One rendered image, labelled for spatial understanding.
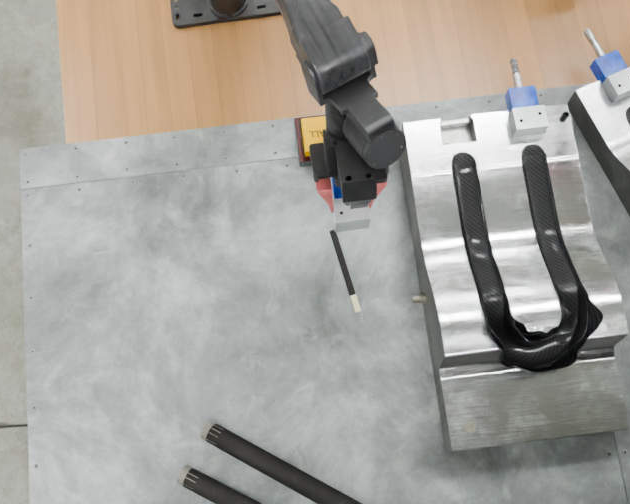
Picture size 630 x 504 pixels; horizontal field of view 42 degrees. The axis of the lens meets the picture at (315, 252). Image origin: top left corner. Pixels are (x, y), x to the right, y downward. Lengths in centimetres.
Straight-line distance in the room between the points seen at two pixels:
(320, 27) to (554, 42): 61
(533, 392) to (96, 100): 85
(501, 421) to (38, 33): 176
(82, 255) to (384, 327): 50
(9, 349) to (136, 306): 94
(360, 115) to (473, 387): 46
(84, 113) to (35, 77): 101
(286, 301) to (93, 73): 52
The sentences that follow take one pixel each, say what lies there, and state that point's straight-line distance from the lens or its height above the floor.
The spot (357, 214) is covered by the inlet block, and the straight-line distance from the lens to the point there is 117.
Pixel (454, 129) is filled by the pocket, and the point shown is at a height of 86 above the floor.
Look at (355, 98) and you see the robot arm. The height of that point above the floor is 117.
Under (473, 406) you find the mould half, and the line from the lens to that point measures 124.
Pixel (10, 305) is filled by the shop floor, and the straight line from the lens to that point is 226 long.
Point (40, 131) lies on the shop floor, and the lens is 239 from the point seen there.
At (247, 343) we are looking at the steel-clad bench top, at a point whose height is 80.
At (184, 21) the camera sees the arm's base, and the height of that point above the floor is 81.
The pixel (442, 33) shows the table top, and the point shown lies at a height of 80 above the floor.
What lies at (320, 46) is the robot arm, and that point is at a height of 121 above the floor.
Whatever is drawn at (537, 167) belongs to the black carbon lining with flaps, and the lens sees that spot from 132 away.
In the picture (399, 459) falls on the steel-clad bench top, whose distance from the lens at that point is 128.
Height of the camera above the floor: 208
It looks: 75 degrees down
